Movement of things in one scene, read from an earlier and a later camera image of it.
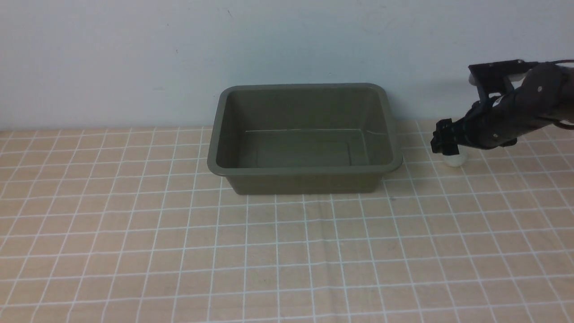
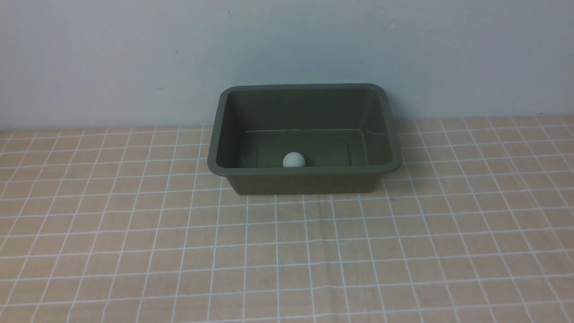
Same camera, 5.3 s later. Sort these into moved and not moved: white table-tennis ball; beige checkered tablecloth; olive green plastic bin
Moved: white table-tennis ball
Not moved: beige checkered tablecloth; olive green plastic bin
